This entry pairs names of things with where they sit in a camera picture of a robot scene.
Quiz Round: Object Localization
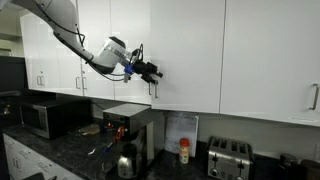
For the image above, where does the blue pen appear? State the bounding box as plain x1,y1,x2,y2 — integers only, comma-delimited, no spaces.
103,142,114,153

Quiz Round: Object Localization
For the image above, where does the steel coffee carafe black lid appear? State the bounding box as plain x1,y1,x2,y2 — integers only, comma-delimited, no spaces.
116,143,143,179

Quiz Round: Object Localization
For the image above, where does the stainless steel coffee maker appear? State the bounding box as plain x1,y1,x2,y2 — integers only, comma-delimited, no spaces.
101,103,156,168

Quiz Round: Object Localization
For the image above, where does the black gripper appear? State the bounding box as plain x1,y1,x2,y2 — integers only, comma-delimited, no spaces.
132,61,164,85

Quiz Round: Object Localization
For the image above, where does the spice jar with orange lid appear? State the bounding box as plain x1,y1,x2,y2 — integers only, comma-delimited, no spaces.
179,137,190,165

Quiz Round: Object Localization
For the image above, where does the black machine with light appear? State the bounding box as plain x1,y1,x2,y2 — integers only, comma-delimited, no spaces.
0,89,22,118

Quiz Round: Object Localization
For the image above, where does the white paper sign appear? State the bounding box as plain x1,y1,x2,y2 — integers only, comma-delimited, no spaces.
163,111,200,158

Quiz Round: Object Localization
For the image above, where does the black and silver microwave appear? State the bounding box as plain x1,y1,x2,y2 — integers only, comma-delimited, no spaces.
18,99,93,141

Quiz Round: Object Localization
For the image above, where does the red plastic handle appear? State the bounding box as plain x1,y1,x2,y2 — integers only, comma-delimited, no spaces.
111,125,127,144

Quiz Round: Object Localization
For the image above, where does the silver four-slot toaster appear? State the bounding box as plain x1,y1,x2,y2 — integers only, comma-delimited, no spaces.
206,135,256,180

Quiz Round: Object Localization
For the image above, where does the brown paper item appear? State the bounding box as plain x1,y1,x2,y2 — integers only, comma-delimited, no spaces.
78,123,101,137

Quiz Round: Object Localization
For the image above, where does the white wall outlet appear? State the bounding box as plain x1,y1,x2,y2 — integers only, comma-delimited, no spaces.
313,143,320,161

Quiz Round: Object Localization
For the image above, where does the white lower cabinet row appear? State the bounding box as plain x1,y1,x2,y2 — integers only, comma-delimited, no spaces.
2,133,84,180

